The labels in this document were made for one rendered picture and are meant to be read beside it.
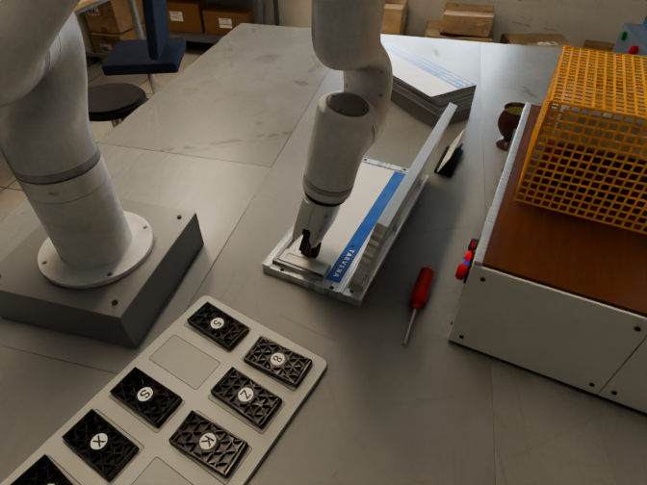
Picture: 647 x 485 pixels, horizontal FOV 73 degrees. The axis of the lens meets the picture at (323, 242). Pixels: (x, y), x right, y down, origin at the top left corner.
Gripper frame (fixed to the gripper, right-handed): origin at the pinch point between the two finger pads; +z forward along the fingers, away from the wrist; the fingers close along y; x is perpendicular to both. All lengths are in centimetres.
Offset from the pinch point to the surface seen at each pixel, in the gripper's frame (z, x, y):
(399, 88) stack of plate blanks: 1, -8, -76
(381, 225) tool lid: -18.7, 11.4, 5.7
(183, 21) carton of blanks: 125, -256, -281
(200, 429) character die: 3.0, 1.8, 36.9
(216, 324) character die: 4.0, -6.6, 21.4
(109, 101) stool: 59, -132, -74
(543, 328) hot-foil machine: -14.8, 38.6, 6.2
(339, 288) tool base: 0.7, 8.6, 4.9
